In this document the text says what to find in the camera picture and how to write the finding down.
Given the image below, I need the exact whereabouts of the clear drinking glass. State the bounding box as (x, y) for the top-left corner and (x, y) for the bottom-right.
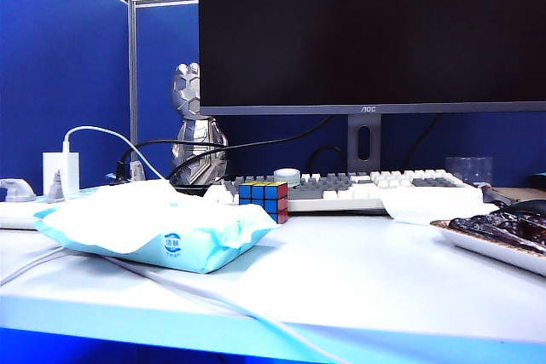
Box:
(444, 156), (494, 188)

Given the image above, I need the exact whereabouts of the wrapped dark cherry pile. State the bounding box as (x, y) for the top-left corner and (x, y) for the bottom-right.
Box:
(447, 211), (546, 255)

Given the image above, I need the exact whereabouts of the sky blue wet wipes packet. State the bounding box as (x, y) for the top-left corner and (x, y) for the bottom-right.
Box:
(32, 199), (279, 275)

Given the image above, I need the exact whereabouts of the white and grey keyboard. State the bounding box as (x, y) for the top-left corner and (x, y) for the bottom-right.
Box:
(204, 170), (484, 214)

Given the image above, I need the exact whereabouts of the brown desk mat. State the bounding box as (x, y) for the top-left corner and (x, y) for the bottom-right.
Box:
(484, 187), (546, 207)

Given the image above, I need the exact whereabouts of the white power adapter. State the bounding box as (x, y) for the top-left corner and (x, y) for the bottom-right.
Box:
(42, 151), (81, 202)

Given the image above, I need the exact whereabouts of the silver faceted figurine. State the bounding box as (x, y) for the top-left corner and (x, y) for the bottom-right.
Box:
(170, 62), (229, 189)

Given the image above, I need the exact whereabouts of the small grey cone figurine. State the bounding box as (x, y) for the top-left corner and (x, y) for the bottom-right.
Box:
(45, 170), (66, 204)

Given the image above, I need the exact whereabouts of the aluminium partition post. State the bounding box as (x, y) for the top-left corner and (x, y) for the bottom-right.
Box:
(127, 0), (139, 148)

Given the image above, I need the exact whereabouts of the long black power cable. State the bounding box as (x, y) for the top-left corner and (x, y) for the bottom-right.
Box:
(115, 115), (336, 186)

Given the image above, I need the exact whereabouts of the black looped monitor cable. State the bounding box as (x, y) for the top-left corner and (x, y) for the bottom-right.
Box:
(308, 146), (349, 174)

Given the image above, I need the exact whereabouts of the thick white cable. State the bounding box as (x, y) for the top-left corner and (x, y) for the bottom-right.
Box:
(0, 247), (345, 364)

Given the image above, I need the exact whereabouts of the Rubik's cube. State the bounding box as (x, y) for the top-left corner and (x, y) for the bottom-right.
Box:
(238, 182), (291, 225)

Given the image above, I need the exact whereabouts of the grey rounded desk ornament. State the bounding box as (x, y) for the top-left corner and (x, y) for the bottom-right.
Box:
(0, 177), (38, 204)

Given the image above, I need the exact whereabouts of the black computer mouse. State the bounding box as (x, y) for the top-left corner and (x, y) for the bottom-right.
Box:
(497, 199), (546, 217)

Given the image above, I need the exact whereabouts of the thin white charger cable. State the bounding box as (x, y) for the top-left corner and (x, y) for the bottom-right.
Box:
(62, 125), (168, 182)

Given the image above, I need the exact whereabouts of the white folded tissue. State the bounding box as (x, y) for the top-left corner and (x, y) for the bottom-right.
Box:
(377, 189), (501, 226)

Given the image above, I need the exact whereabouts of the grey monitor stand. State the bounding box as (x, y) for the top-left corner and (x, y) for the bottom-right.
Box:
(346, 114), (383, 175)

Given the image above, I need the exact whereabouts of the black straight monitor cable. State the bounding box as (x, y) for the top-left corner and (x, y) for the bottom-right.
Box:
(404, 115), (441, 170)

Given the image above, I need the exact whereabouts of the golden rectangular tray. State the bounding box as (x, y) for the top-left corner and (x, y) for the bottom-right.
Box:
(430, 217), (546, 277)

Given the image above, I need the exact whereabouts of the black AOC computer monitor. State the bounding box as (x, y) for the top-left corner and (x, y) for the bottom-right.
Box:
(198, 0), (546, 117)

